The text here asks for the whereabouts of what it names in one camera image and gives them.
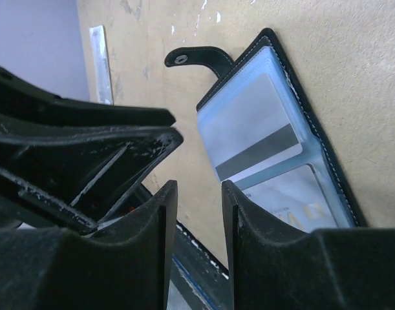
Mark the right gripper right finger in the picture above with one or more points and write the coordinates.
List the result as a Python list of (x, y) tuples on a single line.
[(273, 265)]

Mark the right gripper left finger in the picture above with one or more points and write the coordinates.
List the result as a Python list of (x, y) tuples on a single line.
[(126, 265)]

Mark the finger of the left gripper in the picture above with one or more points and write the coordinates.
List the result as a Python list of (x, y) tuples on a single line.
[(75, 177), (22, 100)]

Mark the black leather card holder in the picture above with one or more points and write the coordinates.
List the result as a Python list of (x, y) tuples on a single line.
[(266, 55)]

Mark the clear plastic packet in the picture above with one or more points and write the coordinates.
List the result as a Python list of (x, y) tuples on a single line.
[(101, 65)]

